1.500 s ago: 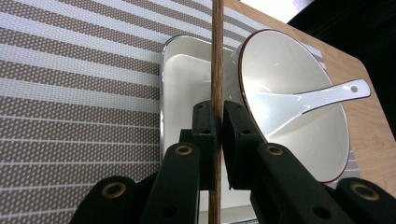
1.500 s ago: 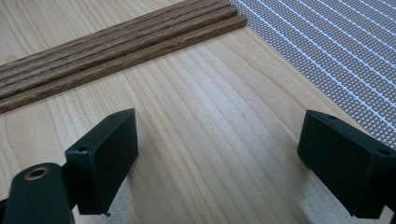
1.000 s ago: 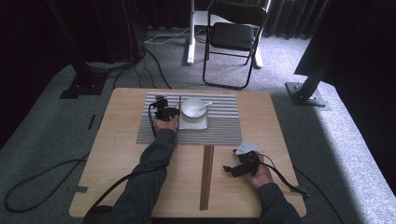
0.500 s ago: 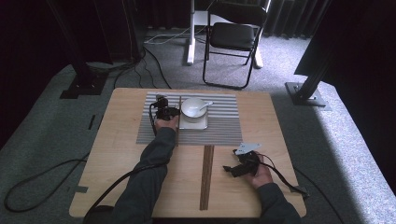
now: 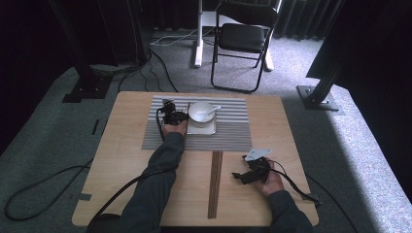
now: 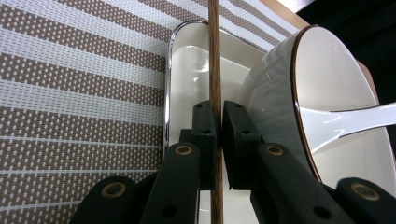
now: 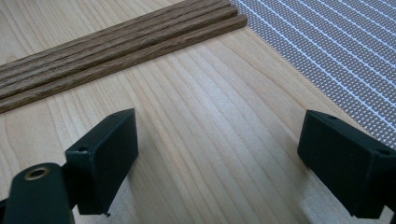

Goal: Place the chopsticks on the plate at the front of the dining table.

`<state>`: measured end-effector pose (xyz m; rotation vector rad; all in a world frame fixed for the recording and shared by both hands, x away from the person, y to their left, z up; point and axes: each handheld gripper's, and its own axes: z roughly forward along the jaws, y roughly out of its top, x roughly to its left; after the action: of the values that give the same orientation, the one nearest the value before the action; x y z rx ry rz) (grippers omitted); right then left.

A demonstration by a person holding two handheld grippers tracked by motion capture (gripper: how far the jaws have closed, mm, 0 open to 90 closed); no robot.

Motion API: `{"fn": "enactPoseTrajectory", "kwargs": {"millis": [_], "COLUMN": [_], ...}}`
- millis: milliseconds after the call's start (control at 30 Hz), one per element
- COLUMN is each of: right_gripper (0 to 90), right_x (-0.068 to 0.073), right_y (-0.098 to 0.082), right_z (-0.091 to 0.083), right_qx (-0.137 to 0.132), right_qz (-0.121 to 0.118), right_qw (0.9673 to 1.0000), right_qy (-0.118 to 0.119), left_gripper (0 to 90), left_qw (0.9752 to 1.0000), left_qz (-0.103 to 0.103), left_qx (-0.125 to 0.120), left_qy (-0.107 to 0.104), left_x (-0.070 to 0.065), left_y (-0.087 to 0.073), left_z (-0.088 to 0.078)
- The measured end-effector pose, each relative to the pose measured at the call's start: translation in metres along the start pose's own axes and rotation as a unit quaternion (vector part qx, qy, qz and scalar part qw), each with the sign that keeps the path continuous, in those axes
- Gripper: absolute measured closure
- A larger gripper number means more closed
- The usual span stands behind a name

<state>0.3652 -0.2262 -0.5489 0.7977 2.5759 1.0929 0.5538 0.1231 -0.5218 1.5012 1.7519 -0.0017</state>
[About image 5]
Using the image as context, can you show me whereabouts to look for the row of brown chopsticks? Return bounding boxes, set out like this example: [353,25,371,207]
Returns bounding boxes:
[207,150,224,219]

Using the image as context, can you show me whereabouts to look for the white bowl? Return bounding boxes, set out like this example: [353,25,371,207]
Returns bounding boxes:
[188,101,216,124]

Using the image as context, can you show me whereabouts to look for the grey striped placemat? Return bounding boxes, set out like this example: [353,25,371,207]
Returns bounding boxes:
[141,94,254,152]

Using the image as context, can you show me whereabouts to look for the right hand-held gripper cable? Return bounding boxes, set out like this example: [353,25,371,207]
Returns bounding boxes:
[267,158,324,207]

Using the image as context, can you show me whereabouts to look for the hand-held gripper cable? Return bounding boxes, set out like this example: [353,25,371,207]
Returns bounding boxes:
[86,107,180,233]
[267,158,324,207]

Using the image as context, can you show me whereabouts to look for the person's right hand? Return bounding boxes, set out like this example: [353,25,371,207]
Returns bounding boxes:
[256,161,286,197]

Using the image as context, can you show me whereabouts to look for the dark curtain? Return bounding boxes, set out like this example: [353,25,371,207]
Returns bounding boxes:
[142,0,344,42]

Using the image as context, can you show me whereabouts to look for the black cable bundle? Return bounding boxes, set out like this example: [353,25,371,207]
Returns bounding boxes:
[117,48,180,93]

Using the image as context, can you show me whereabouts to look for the long black cable loop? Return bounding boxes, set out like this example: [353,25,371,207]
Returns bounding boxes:
[3,158,94,222]

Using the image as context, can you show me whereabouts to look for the white cable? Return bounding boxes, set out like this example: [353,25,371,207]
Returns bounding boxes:
[150,27,217,47]

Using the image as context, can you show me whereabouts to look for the black stand with base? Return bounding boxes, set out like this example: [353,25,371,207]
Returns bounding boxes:
[48,0,114,104]

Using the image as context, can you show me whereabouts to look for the thin black cable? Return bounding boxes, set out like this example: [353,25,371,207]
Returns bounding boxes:
[305,174,358,233]

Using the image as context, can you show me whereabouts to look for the black post with metal base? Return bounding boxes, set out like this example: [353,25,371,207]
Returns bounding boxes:
[296,0,370,113]

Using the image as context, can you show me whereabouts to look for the left hand-held gripper cable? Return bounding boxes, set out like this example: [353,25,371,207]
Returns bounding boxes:
[86,107,180,233]

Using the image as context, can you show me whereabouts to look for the black folding chair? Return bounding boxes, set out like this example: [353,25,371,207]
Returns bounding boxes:
[210,1,280,94]

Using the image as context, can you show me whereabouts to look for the white square plate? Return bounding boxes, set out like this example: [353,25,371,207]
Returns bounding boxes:
[186,106,218,136]

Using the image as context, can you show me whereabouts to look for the white spoon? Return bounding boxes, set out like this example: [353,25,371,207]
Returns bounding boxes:
[202,105,223,118]

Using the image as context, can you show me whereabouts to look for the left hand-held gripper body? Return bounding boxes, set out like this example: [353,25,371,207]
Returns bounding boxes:
[158,98,179,126]

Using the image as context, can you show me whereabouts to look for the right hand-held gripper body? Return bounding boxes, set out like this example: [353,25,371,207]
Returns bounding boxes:
[243,149,272,183]

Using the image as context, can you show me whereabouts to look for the person's left hand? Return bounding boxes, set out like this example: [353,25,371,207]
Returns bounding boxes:
[161,120,189,141]

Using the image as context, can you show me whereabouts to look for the black tape strip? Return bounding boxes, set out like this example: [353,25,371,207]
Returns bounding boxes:
[90,118,101,136]

